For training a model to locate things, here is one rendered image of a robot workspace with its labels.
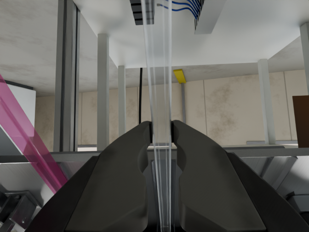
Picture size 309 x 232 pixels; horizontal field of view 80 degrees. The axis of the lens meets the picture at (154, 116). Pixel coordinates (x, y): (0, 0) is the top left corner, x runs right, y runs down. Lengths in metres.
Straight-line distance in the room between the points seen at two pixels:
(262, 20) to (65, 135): 0.63
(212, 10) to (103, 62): 0.34
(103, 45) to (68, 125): 0.30
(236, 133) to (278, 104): 0.75
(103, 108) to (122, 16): 0.27
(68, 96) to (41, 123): 4.19
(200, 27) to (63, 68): 0.37
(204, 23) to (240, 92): 2.81
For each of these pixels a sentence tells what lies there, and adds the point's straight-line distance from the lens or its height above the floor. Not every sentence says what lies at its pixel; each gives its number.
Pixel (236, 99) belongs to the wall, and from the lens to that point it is 3.29.
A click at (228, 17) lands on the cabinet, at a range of 0.64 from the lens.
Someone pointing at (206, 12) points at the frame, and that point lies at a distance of 0.52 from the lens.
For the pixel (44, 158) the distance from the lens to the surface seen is 0.19.
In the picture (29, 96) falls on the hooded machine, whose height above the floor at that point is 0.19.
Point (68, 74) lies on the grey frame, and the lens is 0.49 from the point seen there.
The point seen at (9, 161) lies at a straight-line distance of 0.24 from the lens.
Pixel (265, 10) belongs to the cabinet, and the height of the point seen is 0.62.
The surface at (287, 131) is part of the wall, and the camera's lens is 3.41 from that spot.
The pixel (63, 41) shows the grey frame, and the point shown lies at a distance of 0.54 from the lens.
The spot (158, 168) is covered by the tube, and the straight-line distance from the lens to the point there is 0.17.
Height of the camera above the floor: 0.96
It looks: 7 degrees down
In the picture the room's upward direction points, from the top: 178 degrees clockwise
